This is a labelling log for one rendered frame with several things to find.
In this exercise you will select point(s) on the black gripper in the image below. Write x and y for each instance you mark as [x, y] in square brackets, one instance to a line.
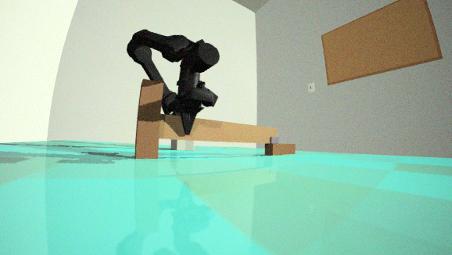
[190, 98]

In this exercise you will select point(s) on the long wooden rail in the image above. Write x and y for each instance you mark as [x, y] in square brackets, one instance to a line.
[215, 131]

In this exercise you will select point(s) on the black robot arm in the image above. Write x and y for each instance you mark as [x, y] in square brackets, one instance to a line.
[196, 57]

